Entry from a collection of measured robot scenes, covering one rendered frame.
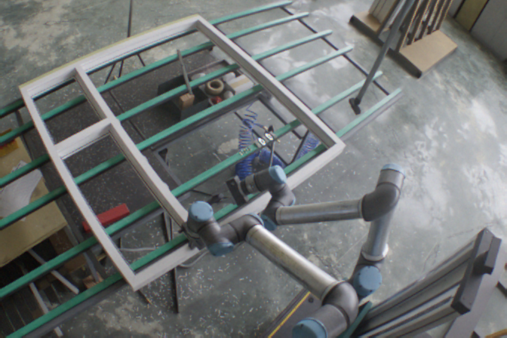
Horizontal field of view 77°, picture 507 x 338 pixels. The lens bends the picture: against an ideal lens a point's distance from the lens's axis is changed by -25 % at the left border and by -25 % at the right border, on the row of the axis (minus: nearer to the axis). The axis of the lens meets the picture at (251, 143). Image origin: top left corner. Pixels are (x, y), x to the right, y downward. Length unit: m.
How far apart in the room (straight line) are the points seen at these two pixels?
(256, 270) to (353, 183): 1.23
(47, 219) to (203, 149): 1.63
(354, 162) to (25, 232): 2.85
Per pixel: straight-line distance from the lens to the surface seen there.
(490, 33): 8.20
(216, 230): 1.51
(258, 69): 2.66
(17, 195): 2.41
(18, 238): 2.28
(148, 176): 2.03
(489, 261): 1.21
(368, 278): 1.99
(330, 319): 1.19
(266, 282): 2.87
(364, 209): 1.55
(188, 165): 3.22
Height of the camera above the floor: 2.62
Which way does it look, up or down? 49 degrees down
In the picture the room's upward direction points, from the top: 20 degrees clockwise
